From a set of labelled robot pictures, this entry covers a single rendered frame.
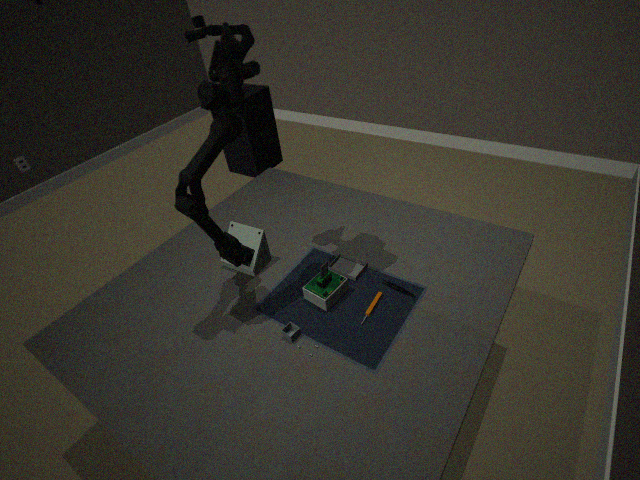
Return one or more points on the green circuit board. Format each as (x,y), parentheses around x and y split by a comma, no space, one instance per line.
(329,288)

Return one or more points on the dark blue work mat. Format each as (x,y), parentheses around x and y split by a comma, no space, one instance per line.
(339,330)

